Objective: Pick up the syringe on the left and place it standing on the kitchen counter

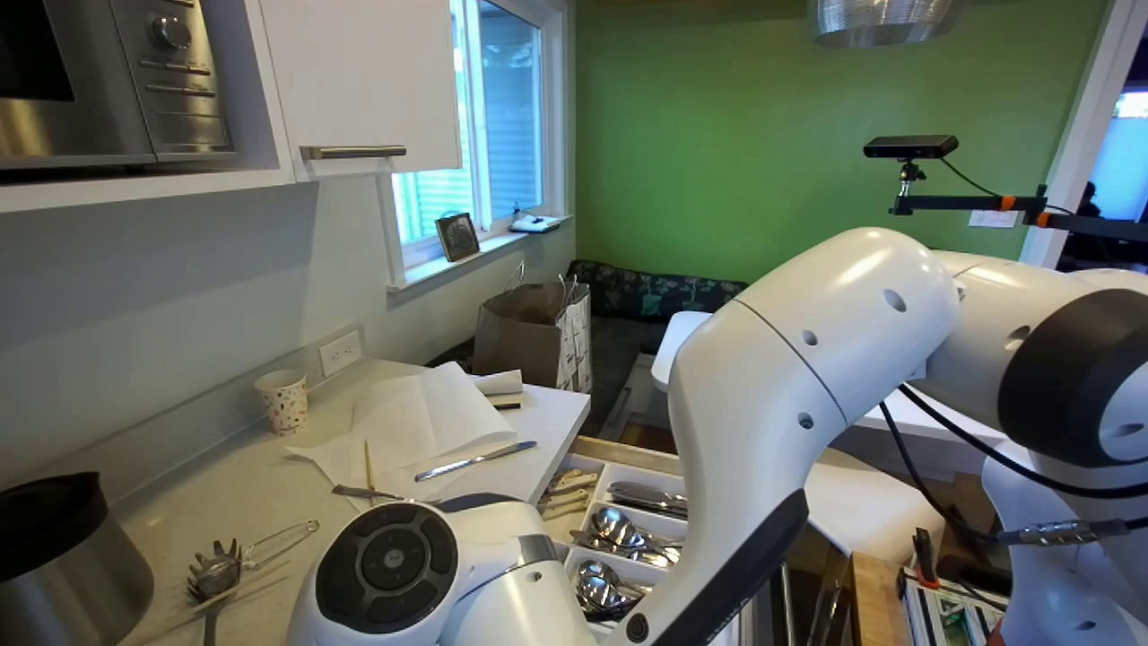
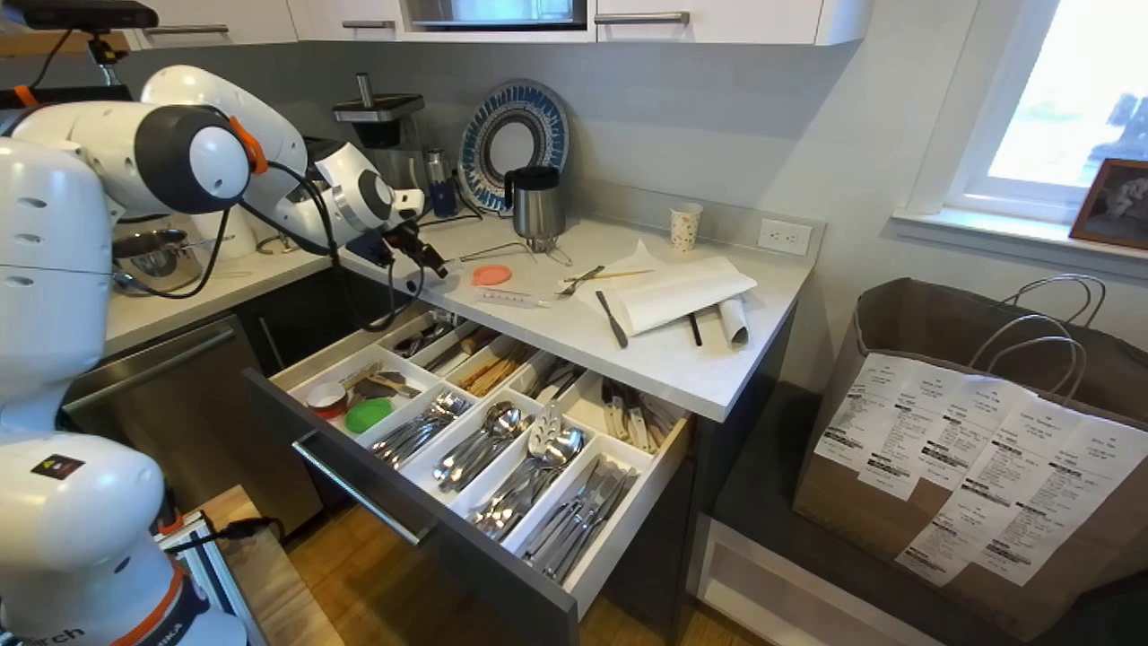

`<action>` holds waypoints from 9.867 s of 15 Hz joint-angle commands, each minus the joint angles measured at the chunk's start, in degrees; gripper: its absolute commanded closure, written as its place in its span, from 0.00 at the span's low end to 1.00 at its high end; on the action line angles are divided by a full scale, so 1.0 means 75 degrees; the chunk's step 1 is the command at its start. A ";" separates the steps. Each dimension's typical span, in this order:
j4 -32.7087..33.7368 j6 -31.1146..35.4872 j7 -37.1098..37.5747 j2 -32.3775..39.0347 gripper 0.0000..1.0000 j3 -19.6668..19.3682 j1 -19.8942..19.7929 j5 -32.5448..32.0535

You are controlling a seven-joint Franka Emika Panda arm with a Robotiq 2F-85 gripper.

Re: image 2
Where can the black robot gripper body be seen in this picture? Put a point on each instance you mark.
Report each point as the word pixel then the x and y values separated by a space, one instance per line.
pixel 403 241

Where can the white striped robot base board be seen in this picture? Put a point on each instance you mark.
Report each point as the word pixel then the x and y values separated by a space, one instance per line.
pixel 216 576

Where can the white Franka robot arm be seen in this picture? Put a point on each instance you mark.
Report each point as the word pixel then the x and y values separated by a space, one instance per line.
pixel 74 299

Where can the white upper kitchen cabinet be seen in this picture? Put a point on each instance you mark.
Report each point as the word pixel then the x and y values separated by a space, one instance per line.
pixel 720 18

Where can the black and steel corkscrew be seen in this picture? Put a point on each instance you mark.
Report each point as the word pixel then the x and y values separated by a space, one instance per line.
pixel 426 335

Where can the orange round lid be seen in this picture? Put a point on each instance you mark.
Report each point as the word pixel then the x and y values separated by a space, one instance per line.
pixel 492 276

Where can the small blue bottle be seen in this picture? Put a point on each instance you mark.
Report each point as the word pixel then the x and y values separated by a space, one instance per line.
pixel 443 183

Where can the clear plastic bag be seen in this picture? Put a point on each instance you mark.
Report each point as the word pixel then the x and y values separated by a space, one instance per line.
pixel 525 296

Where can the steel cup with black rim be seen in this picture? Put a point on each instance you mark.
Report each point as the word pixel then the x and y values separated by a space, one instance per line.
pixel 536 211

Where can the orange printed wooden chopstick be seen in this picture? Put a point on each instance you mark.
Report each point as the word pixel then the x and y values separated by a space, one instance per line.
pixel 489 372

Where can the black and steel coffee appliance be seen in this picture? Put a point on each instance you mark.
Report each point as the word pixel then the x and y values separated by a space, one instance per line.
pixel 378 128

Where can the green round silicone lid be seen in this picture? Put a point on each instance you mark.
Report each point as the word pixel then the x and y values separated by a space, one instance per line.
pixel 366 413

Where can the red fluted cupcake liner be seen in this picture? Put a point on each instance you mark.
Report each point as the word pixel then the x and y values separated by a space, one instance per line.
pixel 325 399

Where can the steel teaspoon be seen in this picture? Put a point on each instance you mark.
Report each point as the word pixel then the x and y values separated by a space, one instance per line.
pixel 498 420

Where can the white cutlery organizer tray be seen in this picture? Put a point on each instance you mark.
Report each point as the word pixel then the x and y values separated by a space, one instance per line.
pixel 477 442

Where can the wooden drawer with dark front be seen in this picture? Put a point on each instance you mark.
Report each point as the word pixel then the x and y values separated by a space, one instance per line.
pixel 396 490

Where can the large steel tablespoon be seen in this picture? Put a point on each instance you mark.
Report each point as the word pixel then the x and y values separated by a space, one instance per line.
pixel 561 448

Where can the silver toaster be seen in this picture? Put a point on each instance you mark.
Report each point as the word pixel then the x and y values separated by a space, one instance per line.
pixel 148 256

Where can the small black marker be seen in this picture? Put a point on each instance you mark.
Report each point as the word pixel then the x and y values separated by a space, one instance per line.
pixel 693 333

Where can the stainless steel dishwasher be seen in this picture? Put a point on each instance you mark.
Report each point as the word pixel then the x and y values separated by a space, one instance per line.
pixel 191 419

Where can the rolled white paper tube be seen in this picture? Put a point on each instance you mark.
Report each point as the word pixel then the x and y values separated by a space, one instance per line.
pixel 733 322

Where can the white paper receipt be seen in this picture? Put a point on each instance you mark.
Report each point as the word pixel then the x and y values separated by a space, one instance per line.
pixel 990 433
pixel 866 419
pixel 980 540

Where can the white lower drawer front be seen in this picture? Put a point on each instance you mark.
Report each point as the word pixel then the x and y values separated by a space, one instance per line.
pixel 790 588

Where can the brown paper bag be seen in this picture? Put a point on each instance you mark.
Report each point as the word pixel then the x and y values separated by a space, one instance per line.
pixel 933 325

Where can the white framed window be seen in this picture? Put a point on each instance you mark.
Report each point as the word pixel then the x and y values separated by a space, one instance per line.
pixel 1062 95

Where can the white wall power outlet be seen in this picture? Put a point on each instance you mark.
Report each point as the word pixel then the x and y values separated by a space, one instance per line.
pixel 788 236

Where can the black camera on mount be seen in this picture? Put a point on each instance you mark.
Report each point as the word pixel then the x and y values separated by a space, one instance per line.
pixel 74 18

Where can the dark picture frame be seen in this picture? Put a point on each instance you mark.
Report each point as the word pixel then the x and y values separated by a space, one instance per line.
pixel 1114 207

